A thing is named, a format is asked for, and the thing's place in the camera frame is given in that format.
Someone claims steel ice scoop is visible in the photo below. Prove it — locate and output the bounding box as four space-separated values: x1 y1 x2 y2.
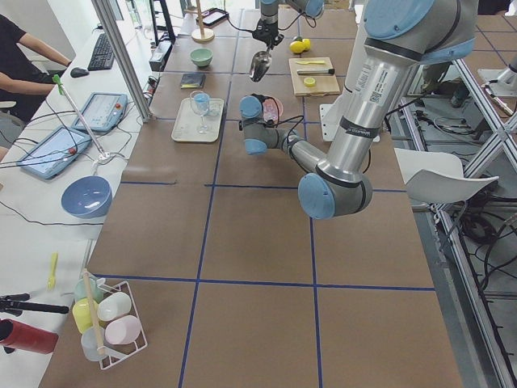
249 49 272 82

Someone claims yellow lemon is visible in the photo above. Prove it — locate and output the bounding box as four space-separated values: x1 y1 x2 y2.
289 40 305 54
301 38 311 52

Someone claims black keyboard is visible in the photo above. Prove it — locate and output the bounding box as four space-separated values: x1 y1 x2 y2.
87 33 115 71

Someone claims teach pendant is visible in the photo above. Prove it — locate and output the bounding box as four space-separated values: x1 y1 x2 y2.
81 92 128 133
16 126 92 180

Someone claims grey folded cloth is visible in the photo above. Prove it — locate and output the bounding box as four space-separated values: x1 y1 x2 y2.
180 73 206 89

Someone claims red bottle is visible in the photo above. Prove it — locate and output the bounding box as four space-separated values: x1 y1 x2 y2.
1 318 59 354

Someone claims wooden cutting board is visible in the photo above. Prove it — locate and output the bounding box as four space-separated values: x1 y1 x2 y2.
288 57 341 97

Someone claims cream bear tray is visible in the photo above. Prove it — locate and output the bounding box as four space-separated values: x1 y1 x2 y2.
171 98 225 143

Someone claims white cup in rack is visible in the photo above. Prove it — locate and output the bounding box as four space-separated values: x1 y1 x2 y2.
97 292 132 322

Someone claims person at desk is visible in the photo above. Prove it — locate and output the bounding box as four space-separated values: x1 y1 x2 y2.
1 16 72 122

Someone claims wooden round stand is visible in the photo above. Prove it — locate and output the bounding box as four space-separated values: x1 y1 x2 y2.
191 0 215 43

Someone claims yellow lemon upper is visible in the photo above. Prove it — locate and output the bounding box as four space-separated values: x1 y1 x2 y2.
301 38 311 52

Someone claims clear wine glass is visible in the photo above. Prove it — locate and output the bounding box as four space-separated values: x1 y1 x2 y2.
190 91 210 134

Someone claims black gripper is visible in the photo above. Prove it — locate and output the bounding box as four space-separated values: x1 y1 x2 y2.
253 23 284 48

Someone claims lemon half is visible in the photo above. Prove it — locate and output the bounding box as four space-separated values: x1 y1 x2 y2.
303 77 317 87

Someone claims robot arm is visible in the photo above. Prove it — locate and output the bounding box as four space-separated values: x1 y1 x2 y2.
239 1 478 219
251 0 324 49

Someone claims pink cup in rack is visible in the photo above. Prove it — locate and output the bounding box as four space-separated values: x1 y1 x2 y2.
105 315 141 345

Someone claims yellow lemon lower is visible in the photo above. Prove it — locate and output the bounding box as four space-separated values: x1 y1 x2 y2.
289 40 305 54

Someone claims blue bowl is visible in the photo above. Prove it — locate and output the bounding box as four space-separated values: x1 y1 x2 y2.
61 175 112 219

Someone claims white wire cup rack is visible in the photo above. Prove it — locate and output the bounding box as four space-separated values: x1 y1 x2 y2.
73 273 148 370

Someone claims green bowl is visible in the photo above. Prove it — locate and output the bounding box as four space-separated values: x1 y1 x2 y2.
190 48 213 68

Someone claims yellow plastic fork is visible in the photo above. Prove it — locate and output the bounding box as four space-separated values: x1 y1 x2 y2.
47 252 59 291

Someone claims white chair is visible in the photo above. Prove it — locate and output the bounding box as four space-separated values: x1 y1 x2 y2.
394 148 499 204

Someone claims teach pendant near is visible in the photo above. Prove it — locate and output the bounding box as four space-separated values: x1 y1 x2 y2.
16 126 92 180

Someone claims teach pendant far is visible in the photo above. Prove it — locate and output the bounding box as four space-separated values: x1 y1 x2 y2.
81 92 128 133

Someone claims yellow cup in rack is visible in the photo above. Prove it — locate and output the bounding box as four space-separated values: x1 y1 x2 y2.
72 297 93 334

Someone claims pink bowl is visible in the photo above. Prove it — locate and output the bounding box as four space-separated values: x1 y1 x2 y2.
263 97 284 123

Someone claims black computer mouse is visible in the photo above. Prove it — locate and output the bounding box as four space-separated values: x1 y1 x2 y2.
70 67 90 78

